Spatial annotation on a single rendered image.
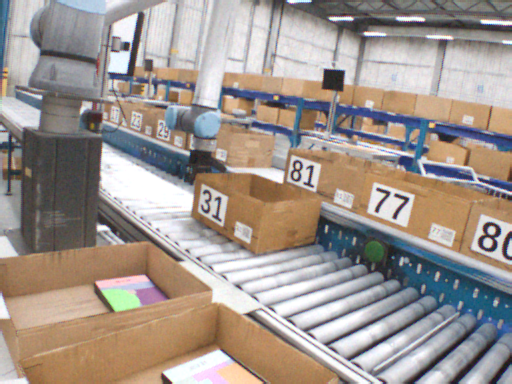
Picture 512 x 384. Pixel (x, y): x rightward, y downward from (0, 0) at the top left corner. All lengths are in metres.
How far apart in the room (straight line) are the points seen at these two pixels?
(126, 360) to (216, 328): 0.20
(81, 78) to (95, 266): 0.46
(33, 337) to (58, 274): 0.31
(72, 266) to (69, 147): 0.31
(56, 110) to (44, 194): 0.22
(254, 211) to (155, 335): 0.68
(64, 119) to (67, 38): 0.21
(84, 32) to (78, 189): 0.40
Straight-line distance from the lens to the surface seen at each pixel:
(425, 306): 1.25
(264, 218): 1.29
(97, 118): 1.77
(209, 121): 1.38
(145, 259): 1.06
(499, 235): 1.28
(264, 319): 0.98
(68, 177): 1.13
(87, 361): 0.69
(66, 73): 1.10
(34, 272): 0.97
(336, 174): 1.54
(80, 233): 1.19
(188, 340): 0.79
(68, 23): 1.12
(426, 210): 1.35
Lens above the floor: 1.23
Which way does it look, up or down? 13 degrees down
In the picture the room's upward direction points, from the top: 9 degrees clockwise
